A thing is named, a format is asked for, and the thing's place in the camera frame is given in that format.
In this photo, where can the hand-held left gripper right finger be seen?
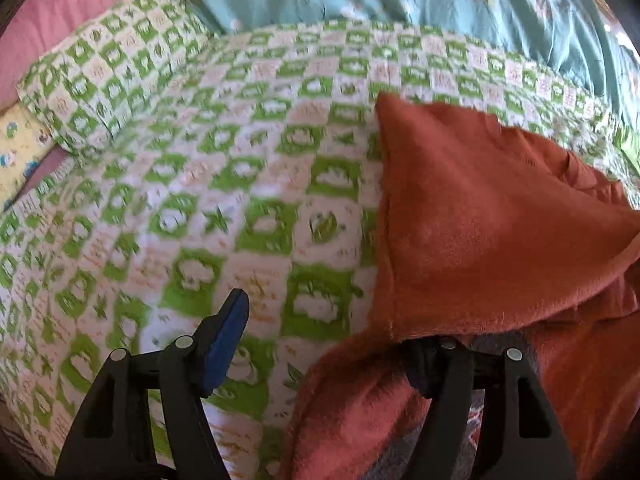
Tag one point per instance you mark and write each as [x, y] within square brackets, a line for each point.
[450, 385]

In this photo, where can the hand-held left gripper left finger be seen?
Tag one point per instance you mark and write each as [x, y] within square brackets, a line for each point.
[225, 345]

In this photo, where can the orange fleece cloth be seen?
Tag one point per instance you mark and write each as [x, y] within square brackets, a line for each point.
[475, 220]

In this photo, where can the grey patterned cloth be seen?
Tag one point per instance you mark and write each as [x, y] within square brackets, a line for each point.
[400, 455]

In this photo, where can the green checkered bed sheet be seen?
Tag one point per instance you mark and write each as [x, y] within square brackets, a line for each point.
[240, 185]

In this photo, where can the lilac sheet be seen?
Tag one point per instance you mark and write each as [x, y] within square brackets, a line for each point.
[47, 170]

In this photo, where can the yellow cartoon print pillow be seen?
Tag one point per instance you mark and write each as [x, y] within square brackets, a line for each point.
[17, 150]

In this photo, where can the green checkered pillow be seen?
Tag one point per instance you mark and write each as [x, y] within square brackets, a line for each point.
[115, 70]

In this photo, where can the plain green sheet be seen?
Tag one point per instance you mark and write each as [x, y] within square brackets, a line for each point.
[629, 142]

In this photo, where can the pink pillow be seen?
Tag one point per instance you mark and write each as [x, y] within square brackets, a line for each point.
[60, 5]

